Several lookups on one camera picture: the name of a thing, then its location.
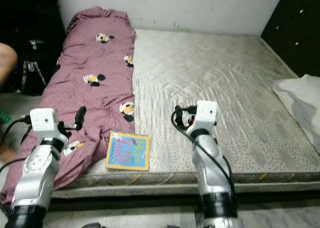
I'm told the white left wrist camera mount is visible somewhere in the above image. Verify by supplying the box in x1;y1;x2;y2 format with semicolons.
29;107;61;141

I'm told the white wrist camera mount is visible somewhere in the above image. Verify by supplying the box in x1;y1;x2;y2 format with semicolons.
29;107;61;141
186;100;218;136

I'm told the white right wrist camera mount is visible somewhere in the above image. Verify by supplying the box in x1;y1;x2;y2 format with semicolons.
186;100;218;136

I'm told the white quilted mattress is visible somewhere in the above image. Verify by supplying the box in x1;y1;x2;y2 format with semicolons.
52;28;320;186

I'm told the black backpack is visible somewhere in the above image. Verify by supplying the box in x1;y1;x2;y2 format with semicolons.
19;39;58;96

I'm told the grey bed base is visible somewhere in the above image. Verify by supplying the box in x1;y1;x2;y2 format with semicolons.
52;184;320;200

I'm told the white pillow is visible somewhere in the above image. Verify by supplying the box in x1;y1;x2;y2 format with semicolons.
272;74;320;156

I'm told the colourful children's book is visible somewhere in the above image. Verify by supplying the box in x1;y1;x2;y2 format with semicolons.
105;131;151;172

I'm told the pink cartoon print blanket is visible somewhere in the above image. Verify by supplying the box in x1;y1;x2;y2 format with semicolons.
0;7;137;209

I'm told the dark tufted headboard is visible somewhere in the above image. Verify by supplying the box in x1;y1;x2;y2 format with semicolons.
260;0;320;79

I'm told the person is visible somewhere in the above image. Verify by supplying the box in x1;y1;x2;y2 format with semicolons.
0;42;20;164

